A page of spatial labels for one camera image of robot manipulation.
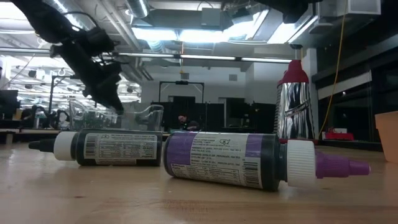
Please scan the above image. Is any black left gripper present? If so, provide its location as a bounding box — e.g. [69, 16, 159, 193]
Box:
[49, 27, 126, 114]

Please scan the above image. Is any black food colouring bottle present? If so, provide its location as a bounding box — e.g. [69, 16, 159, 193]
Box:
[28, 128, 164, 167]

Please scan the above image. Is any purple food colouring bottle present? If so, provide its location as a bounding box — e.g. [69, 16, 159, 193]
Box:
[163, 131, 372, 192]

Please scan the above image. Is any clear plastic bin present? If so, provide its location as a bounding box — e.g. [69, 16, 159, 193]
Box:
[68, 100, 165, 132]

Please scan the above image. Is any person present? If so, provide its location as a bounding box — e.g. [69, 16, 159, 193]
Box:
[177, 113, 201, 132]

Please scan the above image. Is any ceiling light strip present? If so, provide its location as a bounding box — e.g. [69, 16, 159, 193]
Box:
[118, 52, 294, 65]

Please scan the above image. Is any red box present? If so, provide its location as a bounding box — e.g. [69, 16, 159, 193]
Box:
[321, 127, 356, 142]

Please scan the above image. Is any orange plastic tray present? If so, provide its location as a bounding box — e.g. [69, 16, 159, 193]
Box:
[374, 111, 398, 164]

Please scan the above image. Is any black gantry frame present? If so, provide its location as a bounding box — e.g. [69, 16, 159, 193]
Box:
[158, 80, 206, 104]

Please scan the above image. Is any hanging yellow cable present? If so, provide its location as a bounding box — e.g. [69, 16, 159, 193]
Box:
[318, 0, 348, 138]

